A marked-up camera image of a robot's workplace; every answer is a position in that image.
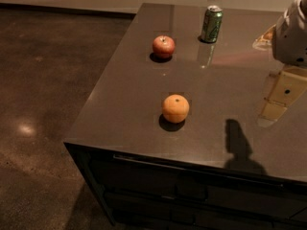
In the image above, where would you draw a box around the dark cabinet with drawers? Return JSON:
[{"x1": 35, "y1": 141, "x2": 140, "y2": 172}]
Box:
[{"x1": 64, "y1": 142, "x2": 307, "y2": 230}]

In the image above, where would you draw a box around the orange fruit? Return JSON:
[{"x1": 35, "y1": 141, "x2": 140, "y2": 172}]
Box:
[{"x1": 162, "y1": 94, "x2": 190, "y2": 124}]

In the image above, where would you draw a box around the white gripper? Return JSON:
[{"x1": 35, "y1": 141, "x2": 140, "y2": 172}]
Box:
[{"x1": 252, "y1": 0, "x2": 307, "y2": 127}]

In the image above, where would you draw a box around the red apple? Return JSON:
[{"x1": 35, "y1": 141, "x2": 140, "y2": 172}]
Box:
[{"x1": 153, "y1": 35, "x2": 176, "y2": 59}]

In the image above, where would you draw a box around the green soda can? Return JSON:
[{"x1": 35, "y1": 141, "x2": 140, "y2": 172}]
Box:
[{"x1": 201, "y1": 5, "x2": 223, "y2": 43}]

